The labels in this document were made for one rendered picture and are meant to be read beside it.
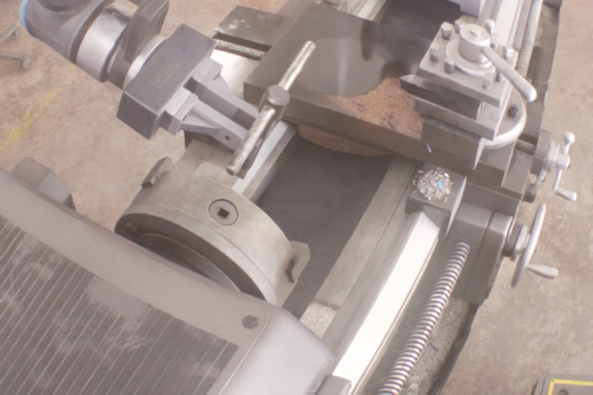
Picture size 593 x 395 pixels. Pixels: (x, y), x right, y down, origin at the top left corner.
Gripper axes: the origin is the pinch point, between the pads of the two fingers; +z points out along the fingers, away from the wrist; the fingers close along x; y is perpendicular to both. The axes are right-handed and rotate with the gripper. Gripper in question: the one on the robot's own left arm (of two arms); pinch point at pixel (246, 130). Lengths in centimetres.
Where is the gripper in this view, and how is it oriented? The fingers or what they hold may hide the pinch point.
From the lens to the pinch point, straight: 84.7
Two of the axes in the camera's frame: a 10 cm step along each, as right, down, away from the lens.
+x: -4.1, 6.4, -6.5
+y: -3.4, 5.5, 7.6
